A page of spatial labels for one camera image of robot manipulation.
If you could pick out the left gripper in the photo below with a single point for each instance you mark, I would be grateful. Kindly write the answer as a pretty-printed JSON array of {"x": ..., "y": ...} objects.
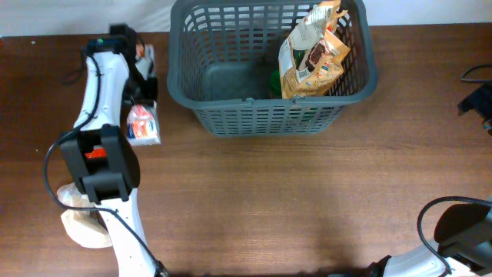
[{"x": 152, "y": 91}]

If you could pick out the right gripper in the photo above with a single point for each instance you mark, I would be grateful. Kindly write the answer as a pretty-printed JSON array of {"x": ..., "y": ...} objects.
[{"x": 480, "y": 101}]

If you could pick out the colourful tissue multipack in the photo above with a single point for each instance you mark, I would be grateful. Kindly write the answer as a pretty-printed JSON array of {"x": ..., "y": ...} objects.
[{"x": 142, "y": 120}]

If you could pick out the green lid jar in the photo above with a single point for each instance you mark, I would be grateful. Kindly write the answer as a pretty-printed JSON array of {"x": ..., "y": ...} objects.
[{"x": 275, "y": 85}]

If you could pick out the orange snack bag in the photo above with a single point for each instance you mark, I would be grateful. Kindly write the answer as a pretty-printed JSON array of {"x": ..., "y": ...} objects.
[{"x": 310, "y": 58}]

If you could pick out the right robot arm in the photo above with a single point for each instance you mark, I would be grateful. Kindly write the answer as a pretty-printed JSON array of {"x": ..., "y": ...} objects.
[{"x": 461, "y": 244}]

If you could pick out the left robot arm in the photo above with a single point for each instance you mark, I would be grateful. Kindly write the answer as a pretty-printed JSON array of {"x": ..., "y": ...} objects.
[{"x": 117, "y": 113}]

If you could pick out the orange noodle packet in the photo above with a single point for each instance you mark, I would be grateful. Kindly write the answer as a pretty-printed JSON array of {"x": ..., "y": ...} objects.
[{"x": 96, "y": 153}]

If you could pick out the grey plastic basket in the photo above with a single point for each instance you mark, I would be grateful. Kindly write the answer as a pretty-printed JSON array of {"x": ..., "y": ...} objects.
[{"x": 222, "y": 55}]

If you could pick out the white plastic wrapped bread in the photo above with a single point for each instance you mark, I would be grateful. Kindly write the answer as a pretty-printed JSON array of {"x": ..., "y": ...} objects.
[{"x": 81, "y": 226}]

